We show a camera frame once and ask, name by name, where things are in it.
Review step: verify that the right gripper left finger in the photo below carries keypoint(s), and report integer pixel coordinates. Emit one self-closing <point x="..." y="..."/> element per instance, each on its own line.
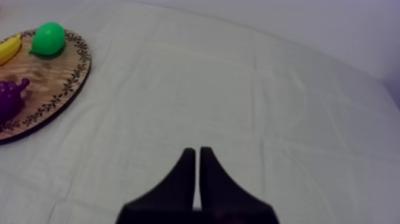
<point x="175" y="194"/>

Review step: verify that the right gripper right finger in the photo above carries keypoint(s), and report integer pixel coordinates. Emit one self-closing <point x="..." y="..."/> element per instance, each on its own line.
<point x="225" y="197"/>

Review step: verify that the round wooden board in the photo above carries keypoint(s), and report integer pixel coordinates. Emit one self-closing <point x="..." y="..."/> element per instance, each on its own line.
<point x="53" y="84"/>

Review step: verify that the green toy pear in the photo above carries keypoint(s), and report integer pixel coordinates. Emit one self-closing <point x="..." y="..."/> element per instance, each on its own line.
<point x="48" y="39"/>

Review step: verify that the purple toy grapes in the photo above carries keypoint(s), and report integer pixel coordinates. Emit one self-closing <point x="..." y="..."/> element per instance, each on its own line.
<point x="9" y="97"/>

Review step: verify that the yellow toy banana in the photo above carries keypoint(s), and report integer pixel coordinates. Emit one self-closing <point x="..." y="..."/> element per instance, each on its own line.
<point x="8" y="48"/>

